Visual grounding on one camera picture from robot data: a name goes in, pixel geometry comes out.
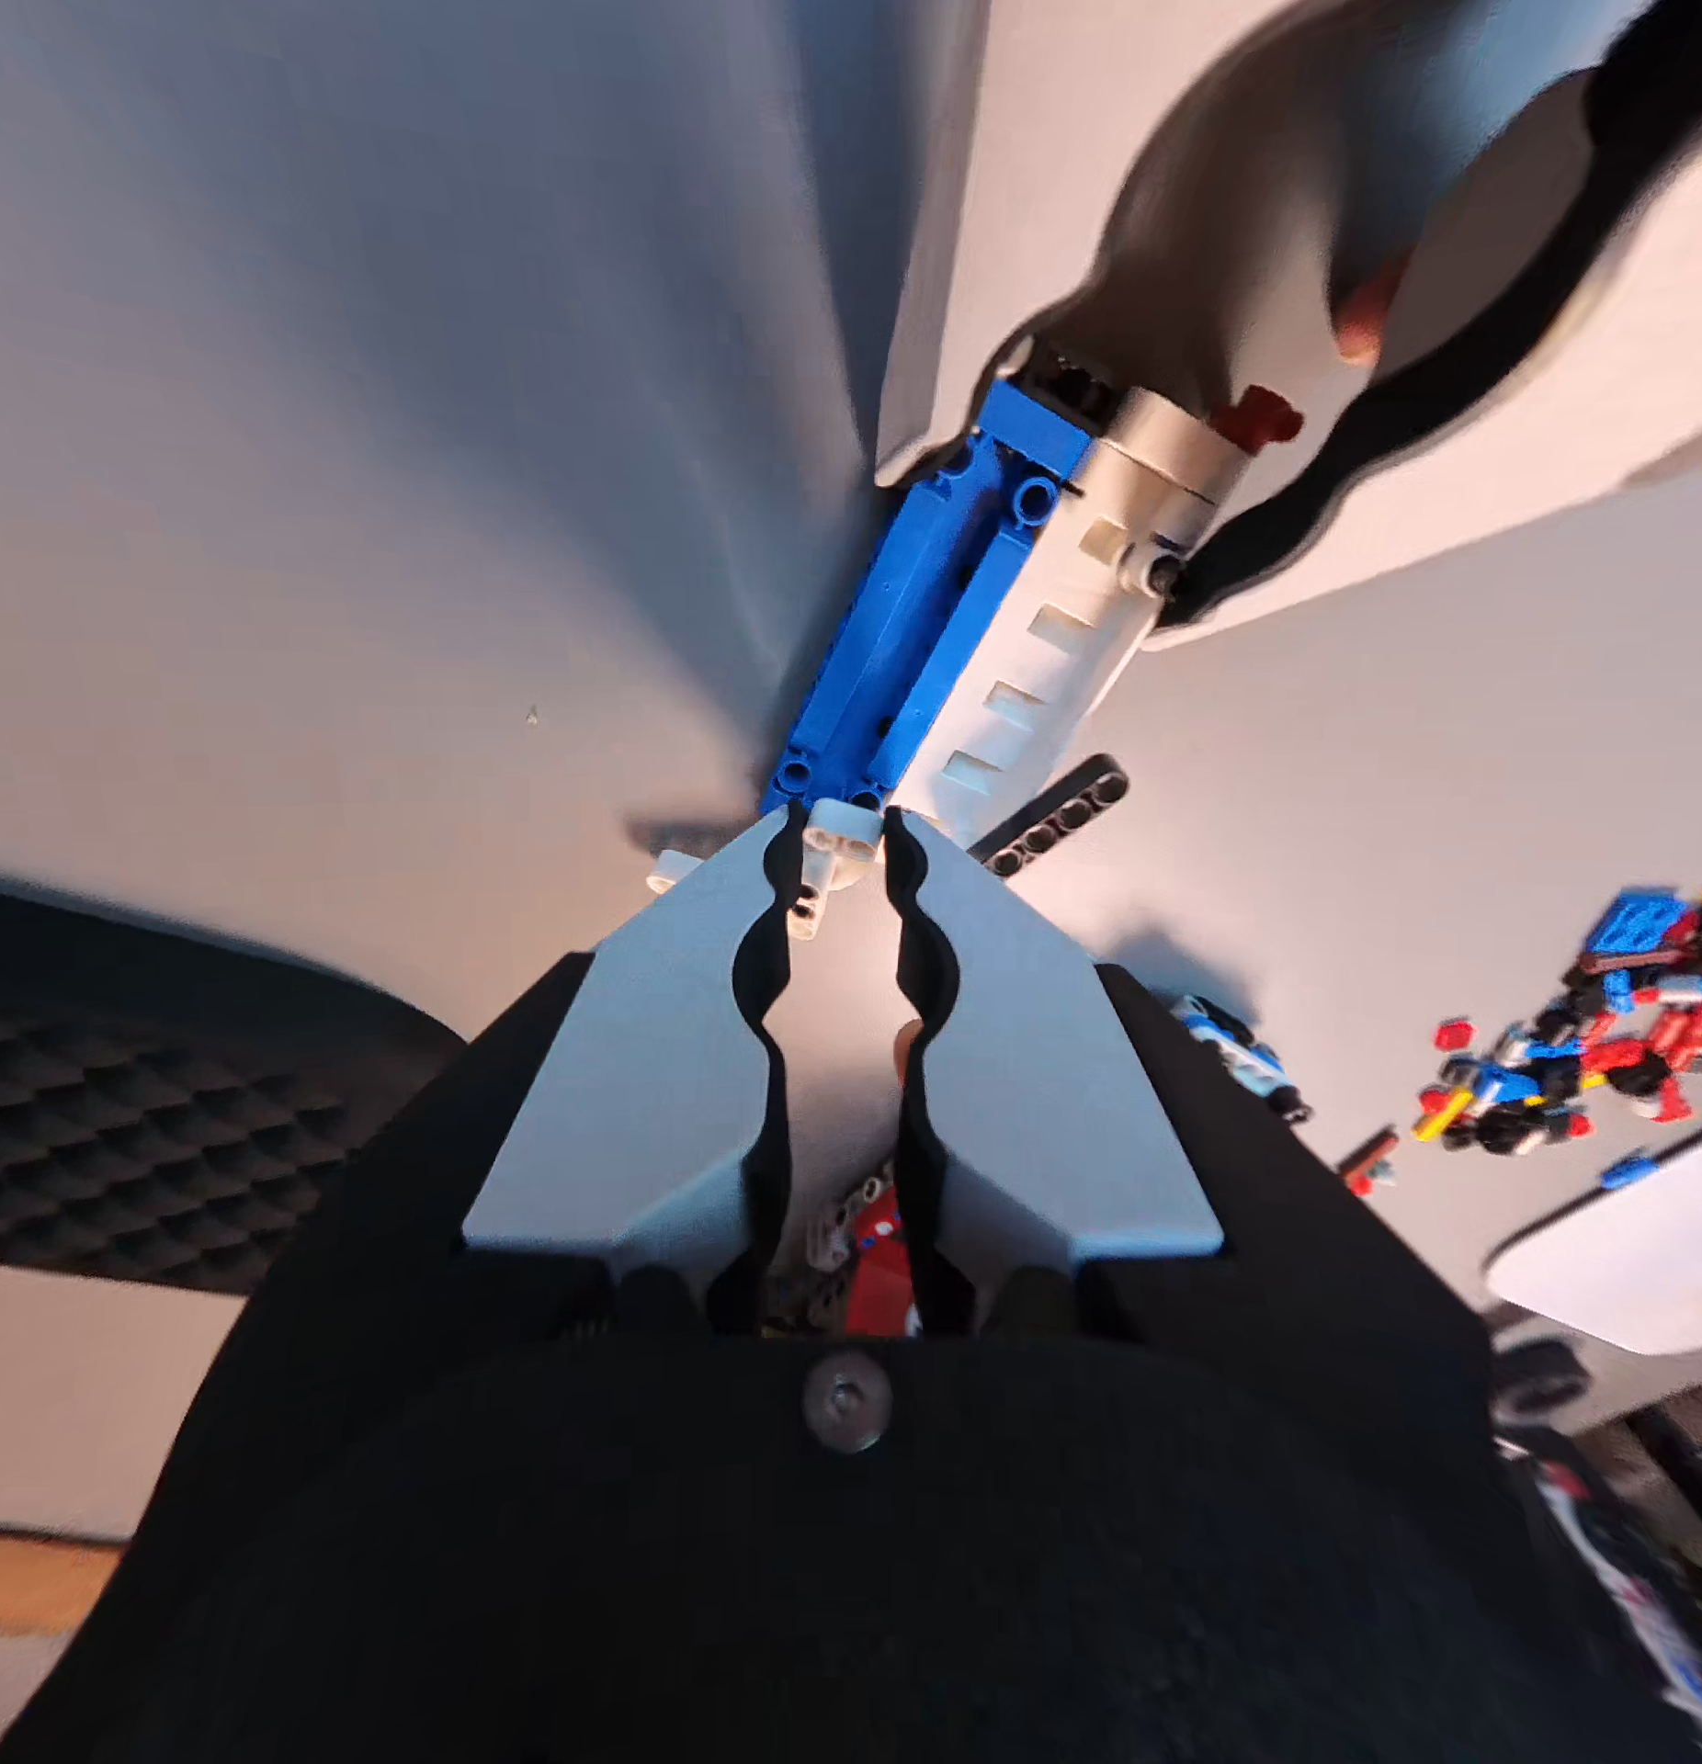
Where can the person's right hand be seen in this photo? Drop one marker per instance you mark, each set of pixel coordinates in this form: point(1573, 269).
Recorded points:
point(904, 1050)

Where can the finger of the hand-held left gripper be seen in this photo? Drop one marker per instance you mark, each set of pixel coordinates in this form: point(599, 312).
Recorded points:
point(989, 206)
point(1556, 454)

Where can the single blue lego pin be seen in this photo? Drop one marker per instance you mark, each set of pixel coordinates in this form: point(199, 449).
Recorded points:
point(1630, 1171)

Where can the blue and white lego assembly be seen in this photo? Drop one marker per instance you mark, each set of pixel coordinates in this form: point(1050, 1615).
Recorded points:
point(936, 620)

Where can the partly built lego car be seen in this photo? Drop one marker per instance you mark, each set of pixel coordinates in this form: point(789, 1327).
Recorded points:
point(873, 1254)

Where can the small black lego tyre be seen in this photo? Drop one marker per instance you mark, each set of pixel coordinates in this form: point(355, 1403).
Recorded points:
point(1541, 1378)

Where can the black five-hole lego beam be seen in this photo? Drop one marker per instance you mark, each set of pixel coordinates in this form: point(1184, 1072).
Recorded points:
point(1059, 817)

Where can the brown lego axle piece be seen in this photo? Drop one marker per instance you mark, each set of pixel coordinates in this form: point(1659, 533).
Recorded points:
point(1373, 1160)

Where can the white L-shaped lego beam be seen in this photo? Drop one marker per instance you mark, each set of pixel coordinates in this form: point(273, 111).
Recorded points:
point(844, 827)

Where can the white book stand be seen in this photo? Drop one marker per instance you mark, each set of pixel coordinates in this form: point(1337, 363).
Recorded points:
point(1638, 1268)

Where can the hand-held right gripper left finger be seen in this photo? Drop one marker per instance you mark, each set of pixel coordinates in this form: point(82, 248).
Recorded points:
point(631, 1101)

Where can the pile of mixed lego pieces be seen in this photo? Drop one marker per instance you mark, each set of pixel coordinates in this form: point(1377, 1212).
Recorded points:
point(1610, 1033)

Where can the holographic sticker sheet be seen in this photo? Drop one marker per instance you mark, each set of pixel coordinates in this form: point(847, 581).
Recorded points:
point(1638, 1599)

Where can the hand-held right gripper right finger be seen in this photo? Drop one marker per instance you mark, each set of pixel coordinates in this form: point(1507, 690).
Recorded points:
point(1059, 1101)

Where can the person's left hand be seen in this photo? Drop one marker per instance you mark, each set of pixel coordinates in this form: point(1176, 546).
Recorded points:
point(1365, 324)

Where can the small white lego connector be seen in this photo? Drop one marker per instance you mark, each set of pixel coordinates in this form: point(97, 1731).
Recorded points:
point(672, 869)

